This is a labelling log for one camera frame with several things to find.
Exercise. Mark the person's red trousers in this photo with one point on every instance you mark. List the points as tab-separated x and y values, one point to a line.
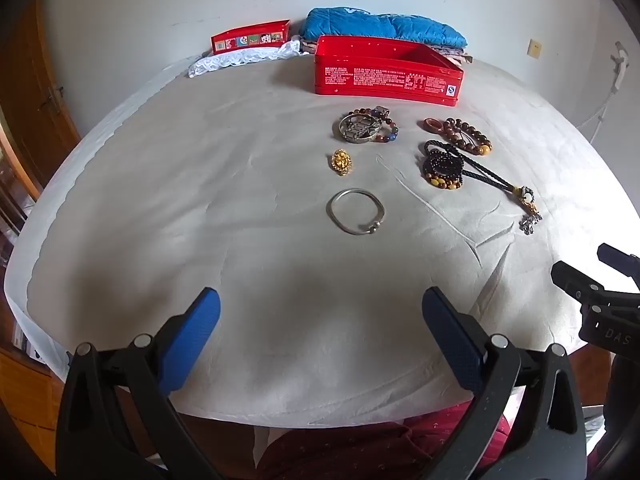
350	450

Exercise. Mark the blue folded quilt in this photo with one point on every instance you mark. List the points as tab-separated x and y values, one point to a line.
425	30

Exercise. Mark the wooden door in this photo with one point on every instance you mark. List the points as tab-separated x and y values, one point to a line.
35	85

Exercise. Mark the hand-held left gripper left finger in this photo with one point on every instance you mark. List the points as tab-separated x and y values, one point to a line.
192	340

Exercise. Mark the beige bed sheet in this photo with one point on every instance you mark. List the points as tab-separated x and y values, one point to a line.
200	210

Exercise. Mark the metal wristwatch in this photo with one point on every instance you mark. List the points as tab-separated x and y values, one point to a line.
356	130

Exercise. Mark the beige wall socket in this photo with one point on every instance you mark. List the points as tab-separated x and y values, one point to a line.
535	48

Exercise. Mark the silver bangle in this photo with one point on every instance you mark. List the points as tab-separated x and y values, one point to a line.
372	230

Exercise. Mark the red tin box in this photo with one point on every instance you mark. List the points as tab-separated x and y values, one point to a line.
380	80

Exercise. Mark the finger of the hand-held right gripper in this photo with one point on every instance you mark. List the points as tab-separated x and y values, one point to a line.
620	260
575	282

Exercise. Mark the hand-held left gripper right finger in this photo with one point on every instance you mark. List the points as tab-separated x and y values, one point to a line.
450	340

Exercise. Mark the white lace cloth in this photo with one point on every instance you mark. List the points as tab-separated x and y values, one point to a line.
225	60

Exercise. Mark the red tin lid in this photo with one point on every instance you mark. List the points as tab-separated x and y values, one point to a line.
250	40

